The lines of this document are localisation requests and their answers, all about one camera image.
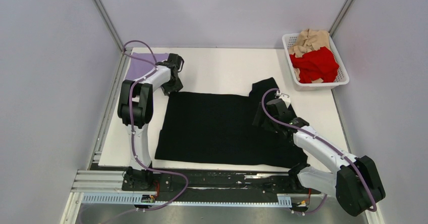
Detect black t shirt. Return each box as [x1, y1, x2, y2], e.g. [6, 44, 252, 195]
[155, 78, 308, 169]

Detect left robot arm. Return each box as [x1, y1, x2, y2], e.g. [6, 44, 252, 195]
[117, 53, 184, 191]

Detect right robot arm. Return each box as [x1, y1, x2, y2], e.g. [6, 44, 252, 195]
[253, 95, 386, 216]

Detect folded purple t shirt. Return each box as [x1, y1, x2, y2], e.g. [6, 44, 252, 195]
[125, 53, 154, 80]

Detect red t shirt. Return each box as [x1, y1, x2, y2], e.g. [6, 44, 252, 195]
[290, 47, 339, 84]

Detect white plastic basket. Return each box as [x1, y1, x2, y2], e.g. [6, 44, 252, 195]
[282, 29, 350, 91]

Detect beige t shirt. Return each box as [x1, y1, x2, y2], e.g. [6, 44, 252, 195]
[288, 29, 331, 80]

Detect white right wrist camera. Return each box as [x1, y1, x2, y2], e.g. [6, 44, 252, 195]
[276, 91, 291, 106]

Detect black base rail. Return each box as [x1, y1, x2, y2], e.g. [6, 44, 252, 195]
[128, 169, 320, 203]

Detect white slotted cable duct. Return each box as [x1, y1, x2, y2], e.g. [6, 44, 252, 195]
[82, 192, 292, 208]

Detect left aluminium frame post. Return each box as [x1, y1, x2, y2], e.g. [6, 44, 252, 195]
[92, 0, 124, 52]

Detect aluminium frame post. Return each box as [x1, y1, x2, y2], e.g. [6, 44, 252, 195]
[92, 0, 124, 52]
[329, 0, 354, 37]

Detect right aluminium frame post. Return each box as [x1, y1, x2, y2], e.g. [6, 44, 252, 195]
[329, 0, 354, 37]

